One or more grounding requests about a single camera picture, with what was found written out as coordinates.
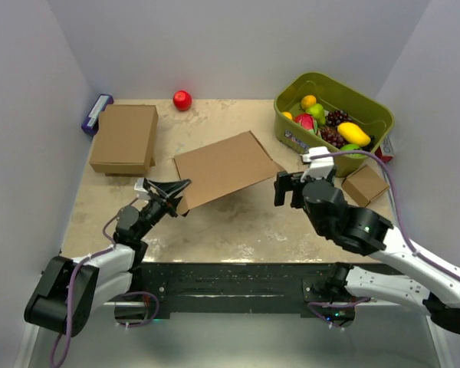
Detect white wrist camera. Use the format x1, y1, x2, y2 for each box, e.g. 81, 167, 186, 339
134, 178, 146, 192
301, 146, 334, 182

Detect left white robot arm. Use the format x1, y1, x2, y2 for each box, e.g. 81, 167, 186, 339
24, 178, 191, 337

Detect red apple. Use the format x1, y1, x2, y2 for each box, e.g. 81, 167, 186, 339
172, 90, 192, 111

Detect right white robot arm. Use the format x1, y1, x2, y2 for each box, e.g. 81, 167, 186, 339
274, 172, 460, 334

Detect red white carton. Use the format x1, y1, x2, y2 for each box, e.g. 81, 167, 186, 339
375, 136, 395, 163

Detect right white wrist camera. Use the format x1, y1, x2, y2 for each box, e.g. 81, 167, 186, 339
301, 146, 334, 182

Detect yellow mango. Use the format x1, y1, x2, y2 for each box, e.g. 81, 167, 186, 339
337, 122, 372, 147

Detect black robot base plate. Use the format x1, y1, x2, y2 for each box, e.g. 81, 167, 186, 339
113, 262, 359, 322

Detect small yellow fruit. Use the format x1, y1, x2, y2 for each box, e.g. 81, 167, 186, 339
282, 111, 294, 120

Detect purple white carton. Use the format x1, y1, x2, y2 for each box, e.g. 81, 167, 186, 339
81, 94, 114, 136

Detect closed brown cardboard box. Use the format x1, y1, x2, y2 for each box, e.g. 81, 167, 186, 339
89, 104, 158, 176

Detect olive green plastic tub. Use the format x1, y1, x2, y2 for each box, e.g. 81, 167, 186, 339
272, 71, 394, 178

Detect red grape bunch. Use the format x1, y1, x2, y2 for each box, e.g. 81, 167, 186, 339
320, 126, 348, 149

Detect dark purple grape bunch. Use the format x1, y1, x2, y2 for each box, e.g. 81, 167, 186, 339
326, 110, 353, 128

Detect green lime fruit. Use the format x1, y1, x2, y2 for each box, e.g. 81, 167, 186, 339
340, 143, 365, 159

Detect pink dragon fruit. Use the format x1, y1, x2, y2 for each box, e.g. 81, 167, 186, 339
294, 113, 319, 135

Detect orange fruit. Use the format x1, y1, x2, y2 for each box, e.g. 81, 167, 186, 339
300, 94, 317, 110

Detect small brown cardboard box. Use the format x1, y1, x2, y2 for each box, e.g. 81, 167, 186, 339
342, 166, 389, 208

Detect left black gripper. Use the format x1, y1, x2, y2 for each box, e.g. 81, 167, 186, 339
136, 179, 199, 240

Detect green pear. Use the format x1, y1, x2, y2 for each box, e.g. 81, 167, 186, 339
305, 103, 326, 127

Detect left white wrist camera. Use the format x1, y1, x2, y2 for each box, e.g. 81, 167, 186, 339
134, 178, 146, 192

